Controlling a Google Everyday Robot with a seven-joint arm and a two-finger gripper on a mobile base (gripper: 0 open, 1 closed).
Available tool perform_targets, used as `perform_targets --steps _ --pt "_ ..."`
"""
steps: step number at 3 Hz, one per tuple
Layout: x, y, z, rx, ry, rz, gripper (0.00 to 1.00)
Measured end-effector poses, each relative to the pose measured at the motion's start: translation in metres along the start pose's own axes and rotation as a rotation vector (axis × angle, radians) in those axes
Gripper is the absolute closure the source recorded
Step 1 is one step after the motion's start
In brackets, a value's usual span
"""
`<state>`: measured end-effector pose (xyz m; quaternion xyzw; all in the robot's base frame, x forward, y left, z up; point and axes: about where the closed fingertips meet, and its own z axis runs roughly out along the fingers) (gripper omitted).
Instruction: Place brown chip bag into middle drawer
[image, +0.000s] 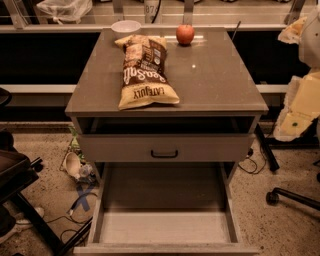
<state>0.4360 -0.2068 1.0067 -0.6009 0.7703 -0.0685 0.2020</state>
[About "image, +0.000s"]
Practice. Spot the brown yellow chip bag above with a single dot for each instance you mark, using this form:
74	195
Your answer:
144	81

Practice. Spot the grey drawer cabinet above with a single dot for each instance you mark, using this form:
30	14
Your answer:
208	76

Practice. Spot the grey top drawer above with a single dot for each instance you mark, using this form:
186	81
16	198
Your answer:
198	139

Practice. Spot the grey open middle drawer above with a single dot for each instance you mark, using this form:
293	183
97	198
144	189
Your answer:
164	209

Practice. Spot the clear plastic bag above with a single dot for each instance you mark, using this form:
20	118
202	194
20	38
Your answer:
62	11

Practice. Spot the red apple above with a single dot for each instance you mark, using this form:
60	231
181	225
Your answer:
185	34

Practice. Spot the white bowl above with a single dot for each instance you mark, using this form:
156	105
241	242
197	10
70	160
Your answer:
125	28

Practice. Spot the black chair base right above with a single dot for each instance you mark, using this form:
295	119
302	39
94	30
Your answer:
272	198

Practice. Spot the yellow foam padded robot part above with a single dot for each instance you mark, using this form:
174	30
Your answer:
302	99

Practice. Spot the black office chair left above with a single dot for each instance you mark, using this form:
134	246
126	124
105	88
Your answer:
16	173

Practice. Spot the white shoe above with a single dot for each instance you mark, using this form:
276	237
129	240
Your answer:
10	225

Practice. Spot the black drawer handle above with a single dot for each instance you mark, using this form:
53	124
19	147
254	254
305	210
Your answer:
170	155

